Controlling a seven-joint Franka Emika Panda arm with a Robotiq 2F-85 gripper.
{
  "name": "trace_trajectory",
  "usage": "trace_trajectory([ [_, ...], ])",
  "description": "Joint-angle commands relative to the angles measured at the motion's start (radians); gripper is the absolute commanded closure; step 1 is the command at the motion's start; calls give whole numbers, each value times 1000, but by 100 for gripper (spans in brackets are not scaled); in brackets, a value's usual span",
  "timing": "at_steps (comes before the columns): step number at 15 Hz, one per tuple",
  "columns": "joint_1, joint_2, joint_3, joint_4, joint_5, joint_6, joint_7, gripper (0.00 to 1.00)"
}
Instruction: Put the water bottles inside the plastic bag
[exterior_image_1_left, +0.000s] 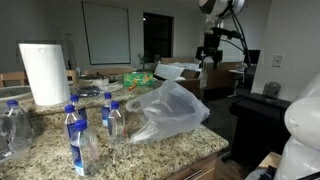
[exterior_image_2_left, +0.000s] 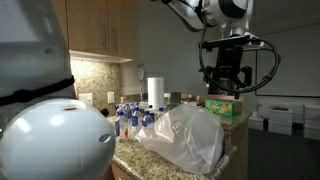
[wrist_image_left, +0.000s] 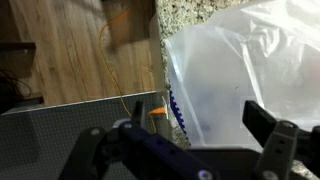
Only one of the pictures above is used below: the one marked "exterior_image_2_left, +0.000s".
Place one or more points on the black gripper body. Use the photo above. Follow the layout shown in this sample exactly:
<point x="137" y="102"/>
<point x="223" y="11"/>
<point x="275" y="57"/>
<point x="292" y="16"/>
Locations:
<point x="227" y="75"/>

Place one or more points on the translucent plastic bag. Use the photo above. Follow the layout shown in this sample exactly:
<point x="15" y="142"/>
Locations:
<point x="190" y="137"/>

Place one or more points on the water bottle blue cap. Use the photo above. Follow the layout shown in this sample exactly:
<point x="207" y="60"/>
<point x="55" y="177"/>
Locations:
<point x="147" y="119"/>

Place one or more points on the water bottle blue label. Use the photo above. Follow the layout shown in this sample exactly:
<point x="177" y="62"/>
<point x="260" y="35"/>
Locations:
<point x="135" y="120"/>

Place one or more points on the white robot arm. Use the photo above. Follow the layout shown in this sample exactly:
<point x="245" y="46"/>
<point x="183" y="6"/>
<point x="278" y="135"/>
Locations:
<point x="50" y="135"/>

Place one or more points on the green tissue box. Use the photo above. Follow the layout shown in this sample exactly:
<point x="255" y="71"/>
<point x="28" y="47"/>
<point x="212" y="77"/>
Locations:
<point x="224" y="107"/>

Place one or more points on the white paper towel roll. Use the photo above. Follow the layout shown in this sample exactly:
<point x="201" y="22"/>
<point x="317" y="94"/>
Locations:
<point x="155" y="87"/>

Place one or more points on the wooden wall cabinet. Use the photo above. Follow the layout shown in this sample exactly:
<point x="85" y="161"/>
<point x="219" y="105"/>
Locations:
<point x="98" y="29"/>

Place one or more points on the white wall outlet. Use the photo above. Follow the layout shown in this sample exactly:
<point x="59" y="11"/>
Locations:
<point x="86" y="98"/>

